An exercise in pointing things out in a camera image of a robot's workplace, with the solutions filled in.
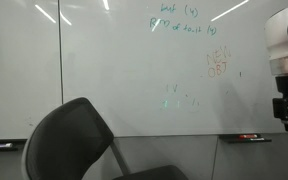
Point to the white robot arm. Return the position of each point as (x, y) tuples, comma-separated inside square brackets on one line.
[(276, 32)]

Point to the black mesh office chair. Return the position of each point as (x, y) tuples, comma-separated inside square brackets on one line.
[(70, 139)]

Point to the green whiteboard marker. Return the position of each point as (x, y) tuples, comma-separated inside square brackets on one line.
[(256, 139)]

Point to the red whiteboard marker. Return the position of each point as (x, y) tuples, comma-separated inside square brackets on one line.
[(248, 136)]

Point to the black marker tray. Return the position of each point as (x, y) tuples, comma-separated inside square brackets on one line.
[(17, 143), (234, 138)]

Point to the large white whiteboard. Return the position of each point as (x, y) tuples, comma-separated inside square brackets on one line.
[(171, 67)]

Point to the left white whiteboard panel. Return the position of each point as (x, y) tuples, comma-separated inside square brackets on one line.
[(30, 84)]

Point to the left black marker tray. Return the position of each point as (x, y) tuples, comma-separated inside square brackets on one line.
[(17, 143)]

